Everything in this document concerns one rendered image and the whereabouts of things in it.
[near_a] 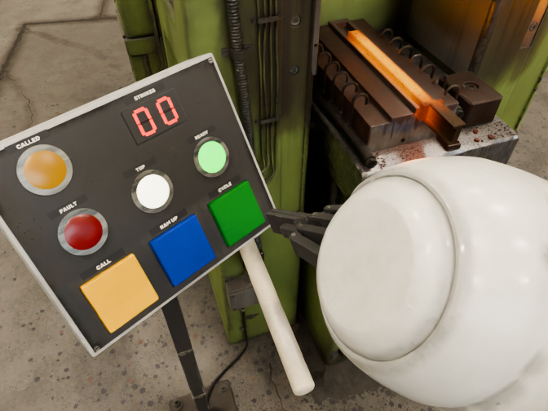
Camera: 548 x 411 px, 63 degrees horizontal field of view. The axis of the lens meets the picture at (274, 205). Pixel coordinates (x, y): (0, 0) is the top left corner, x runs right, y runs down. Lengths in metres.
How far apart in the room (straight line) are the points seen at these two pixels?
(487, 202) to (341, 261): 0.06
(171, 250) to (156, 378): 1.08
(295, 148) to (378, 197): 0.88
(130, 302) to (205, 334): 1.10
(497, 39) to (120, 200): 0.91
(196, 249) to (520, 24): 0.90
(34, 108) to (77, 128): 2.45
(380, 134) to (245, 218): 0.37
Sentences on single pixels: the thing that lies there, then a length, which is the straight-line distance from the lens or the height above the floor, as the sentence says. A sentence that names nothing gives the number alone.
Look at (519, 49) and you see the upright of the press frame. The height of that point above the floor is 0.99.
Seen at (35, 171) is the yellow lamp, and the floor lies 1.17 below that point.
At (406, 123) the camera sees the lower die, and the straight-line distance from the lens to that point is 0.95.
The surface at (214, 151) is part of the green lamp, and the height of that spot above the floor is 1.10.
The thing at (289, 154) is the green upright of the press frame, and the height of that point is 0.83.
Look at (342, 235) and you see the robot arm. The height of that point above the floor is 1.36.
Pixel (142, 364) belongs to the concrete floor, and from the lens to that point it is 1.71.
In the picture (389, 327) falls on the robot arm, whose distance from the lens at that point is 0.16.
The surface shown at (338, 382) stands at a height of 0.00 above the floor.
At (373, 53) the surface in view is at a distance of 1.10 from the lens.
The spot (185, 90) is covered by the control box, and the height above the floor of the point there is 1.17.
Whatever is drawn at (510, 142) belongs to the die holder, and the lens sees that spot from 1.10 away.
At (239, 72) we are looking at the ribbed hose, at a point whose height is 1.08.
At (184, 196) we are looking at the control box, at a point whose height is 1.06.
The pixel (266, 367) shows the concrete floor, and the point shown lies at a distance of 1.64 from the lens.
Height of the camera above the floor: 1.50
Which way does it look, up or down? 46 degrees down
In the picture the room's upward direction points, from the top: straight up
